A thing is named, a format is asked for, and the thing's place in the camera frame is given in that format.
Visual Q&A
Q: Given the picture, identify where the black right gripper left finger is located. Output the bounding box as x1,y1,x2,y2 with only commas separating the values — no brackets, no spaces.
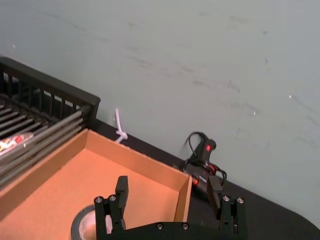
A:
93,175,129,235

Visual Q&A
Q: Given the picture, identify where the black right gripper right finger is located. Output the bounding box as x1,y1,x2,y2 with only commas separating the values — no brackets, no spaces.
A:
206,175,247,236

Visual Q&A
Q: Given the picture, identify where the roll of silver tape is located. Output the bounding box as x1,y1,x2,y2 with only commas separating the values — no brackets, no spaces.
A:
70,204,113,240

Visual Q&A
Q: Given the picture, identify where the black table cloth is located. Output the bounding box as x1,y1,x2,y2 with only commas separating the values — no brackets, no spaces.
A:
96,119,320,240

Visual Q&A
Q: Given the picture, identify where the shallow brown cardboard tray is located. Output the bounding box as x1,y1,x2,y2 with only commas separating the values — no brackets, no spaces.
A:
0,128,193,240

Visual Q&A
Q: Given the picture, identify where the small white three-armed plastic piece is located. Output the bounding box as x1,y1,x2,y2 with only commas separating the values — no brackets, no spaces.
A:
114,108,129,145

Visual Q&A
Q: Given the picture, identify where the black rack with steel bars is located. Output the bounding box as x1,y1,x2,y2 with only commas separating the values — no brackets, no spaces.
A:
0,56,102,191

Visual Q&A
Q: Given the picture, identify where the clear plastic case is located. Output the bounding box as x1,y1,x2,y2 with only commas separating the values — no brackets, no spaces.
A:
0,132,35,157

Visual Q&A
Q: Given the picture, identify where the black corded tool red switch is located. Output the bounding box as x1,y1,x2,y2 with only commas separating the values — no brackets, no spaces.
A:
184,131,228,198

